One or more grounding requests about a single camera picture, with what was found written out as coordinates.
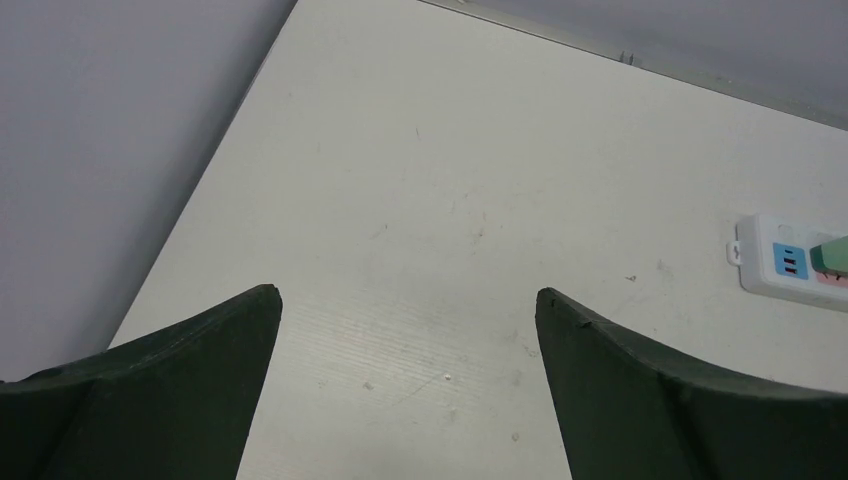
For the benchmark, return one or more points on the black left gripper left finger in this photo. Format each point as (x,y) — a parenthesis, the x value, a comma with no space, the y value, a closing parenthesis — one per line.
(177,403)

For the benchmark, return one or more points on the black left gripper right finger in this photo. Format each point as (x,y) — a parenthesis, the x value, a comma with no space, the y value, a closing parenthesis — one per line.
(630,407)

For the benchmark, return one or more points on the green cube plug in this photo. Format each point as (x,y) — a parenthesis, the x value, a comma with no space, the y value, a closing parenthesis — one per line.
(831,257)

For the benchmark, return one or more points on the white long power strip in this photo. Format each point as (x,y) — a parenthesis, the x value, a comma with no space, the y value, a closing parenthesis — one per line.
(773,258)

